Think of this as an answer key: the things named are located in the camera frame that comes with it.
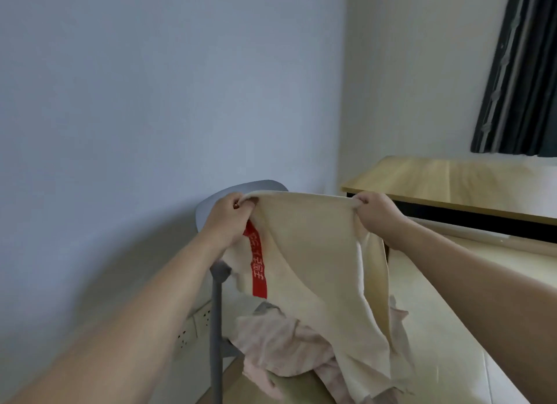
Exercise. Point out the cream towel with red band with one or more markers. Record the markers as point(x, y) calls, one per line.
point(317, 264)

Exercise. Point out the grey plastic chair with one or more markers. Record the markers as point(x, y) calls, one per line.
point(216, 329)

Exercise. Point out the white wall socket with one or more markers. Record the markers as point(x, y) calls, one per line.
point(203, 319)
point(187, 334)

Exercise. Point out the person's left forearm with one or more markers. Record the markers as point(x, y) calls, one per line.
point(130, 325)

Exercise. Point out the person's right forearm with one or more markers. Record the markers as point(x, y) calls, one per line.
point(487, 295)

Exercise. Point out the dark grey curtain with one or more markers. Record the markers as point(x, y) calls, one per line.
point(522, 68)

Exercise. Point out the wooden table with black legs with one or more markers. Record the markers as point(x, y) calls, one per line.
point(435, 177)

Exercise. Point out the person's left hand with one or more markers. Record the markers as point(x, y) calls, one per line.
point(228, 221)

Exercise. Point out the olive floral cloth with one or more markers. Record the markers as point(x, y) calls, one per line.
point(287, 390)

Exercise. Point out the person's right hand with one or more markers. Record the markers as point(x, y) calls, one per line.
point(378, 216)

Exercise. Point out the pink towel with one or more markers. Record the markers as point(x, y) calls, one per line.
point(278, 342)

